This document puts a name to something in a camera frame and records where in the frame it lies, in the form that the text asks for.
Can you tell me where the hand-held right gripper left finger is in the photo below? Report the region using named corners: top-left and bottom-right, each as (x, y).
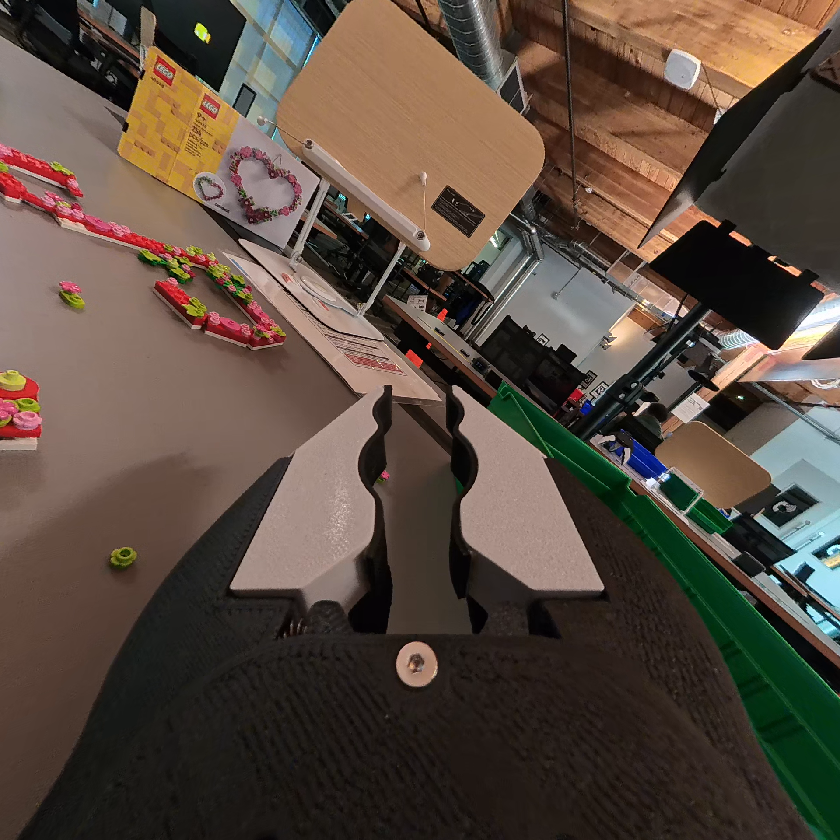
top-left (230, 386), bottom-right (395, 634)

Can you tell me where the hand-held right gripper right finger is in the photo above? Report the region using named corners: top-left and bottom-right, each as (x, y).
top-left (446, 385), bottom-right (605, 634)

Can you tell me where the short red lego segment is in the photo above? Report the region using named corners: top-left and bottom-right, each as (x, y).
top-left (0, 369), bottom-right (43, 452)

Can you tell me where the l-shaped red lego segment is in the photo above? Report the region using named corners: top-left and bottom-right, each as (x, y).
top-left (153, 276), bottom-right (287, 350)

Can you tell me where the long red lego segment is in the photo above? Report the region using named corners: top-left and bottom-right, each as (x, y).
top-left (56, 209), bottom-right (231, 280)

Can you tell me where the yellow lego box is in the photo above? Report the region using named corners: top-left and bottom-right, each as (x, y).
top-left (118, 46), bottom-right (322, 250)

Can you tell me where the c-shaped red lego segment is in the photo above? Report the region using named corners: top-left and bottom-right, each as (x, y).
top-left (0, 143), bottom-right (85, 212)

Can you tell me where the blue storage bin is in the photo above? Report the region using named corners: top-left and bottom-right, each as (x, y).
top-left (617, 430), bottom-right (667, 475)

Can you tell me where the small green box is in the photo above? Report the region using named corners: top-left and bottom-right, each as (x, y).
top-left (658, 467), bottom-right (704, 514)
top-left (688, 497), bottom-right (733, 536)

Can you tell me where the printed paper sheet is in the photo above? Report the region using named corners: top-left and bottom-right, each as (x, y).
top-left (223, 249), bottom-right (442, 403)

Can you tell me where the black light stand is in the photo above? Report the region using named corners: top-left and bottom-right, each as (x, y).
top-left (576, 303), bottom-right (713, 441)

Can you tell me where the small wooden board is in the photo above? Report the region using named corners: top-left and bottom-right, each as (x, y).
top-left (655, 420), bottom-right (773, 511)

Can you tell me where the background workbench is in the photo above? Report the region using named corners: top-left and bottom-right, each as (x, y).
top-left (382, 295), bottom-right (500, 395)

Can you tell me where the green plastic bin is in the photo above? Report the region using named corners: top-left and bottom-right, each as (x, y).
top-left (489, 382), bottom-right (840, 834)

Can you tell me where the studio light with barn doors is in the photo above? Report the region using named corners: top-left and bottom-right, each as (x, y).
top-left (640, 26), bottom-right (840, 352)

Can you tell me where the white ceiling access point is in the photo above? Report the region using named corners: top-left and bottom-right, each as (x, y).
top-left (664, 49), bottom-right (703, 91)

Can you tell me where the black monitor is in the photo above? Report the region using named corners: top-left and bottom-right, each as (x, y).
top-left (150, 0), bottom-right (248, 93)

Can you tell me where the silver duct with vent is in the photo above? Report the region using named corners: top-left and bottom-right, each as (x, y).
top-left (436, 0), bottom-right (529, 116)

